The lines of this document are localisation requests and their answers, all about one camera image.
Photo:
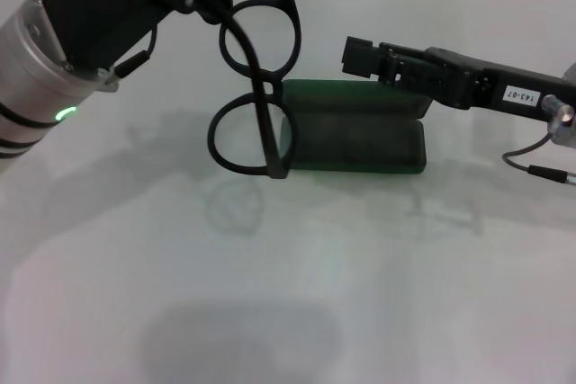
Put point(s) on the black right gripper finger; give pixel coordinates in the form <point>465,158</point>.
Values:
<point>360,62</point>
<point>357,43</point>

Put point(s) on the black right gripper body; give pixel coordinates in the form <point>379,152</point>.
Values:
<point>486,87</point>

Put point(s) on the green glasses case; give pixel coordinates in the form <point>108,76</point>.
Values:
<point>360,141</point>

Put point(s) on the black round-lens glasses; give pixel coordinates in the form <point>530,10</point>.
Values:
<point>267,132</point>

